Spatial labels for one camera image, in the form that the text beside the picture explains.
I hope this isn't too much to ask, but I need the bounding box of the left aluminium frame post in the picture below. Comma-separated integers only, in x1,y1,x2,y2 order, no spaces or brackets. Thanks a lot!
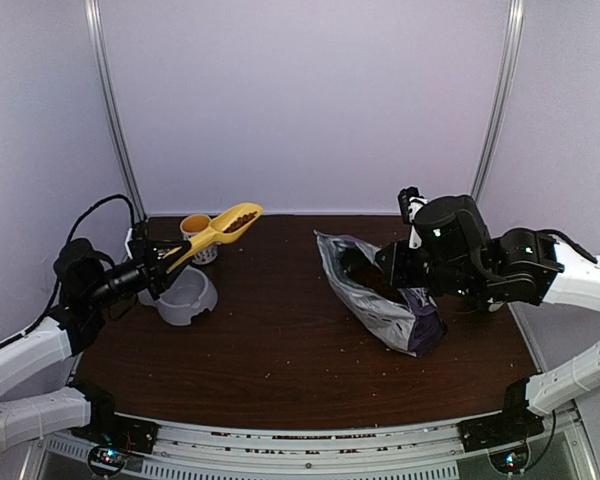
84,0,146,220

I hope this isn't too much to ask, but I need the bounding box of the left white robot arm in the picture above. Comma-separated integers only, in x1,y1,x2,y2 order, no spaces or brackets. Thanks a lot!
0,238,193,454

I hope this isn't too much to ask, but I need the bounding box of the purple pet food bag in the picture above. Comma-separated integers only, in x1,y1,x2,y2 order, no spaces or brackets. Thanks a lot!
315,232,447,358

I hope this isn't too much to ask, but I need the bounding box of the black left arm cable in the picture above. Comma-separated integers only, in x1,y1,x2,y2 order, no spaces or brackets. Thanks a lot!
0,194,137,351

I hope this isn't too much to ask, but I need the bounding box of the brown pet food kibble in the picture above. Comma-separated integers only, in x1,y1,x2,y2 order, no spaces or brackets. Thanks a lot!
223,211,258,234

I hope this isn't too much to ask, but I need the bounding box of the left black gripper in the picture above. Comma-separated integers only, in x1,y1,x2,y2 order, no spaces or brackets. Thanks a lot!
83,239,193,310

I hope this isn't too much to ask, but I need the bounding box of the right aluminium frame post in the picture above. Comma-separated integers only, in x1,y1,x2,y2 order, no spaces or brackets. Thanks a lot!
471,0,526,202

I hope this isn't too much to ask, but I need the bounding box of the front aluminium rail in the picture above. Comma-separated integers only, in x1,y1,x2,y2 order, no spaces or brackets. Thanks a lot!
19,406,600,479

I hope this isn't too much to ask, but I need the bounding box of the aluminium frame post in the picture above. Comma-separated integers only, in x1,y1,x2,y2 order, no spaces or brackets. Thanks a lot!
471,0,526,202
84,0,146,220

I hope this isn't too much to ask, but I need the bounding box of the patterned mug yellow inside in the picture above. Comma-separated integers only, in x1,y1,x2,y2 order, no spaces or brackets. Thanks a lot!
179,213,221,266

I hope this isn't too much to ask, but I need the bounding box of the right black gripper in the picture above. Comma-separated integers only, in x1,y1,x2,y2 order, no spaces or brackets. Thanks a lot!
376,239,484,303

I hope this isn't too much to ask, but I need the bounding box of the grey double pet feeder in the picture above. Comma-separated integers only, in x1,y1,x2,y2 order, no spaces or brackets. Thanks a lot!
138,266,218,327

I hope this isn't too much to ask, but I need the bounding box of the yellow plastic scoop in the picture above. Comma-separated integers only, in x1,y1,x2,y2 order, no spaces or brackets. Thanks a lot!
160,202,263,274

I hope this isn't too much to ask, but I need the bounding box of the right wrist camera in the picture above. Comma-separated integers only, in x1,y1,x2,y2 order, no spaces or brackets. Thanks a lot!
398,186,428,249

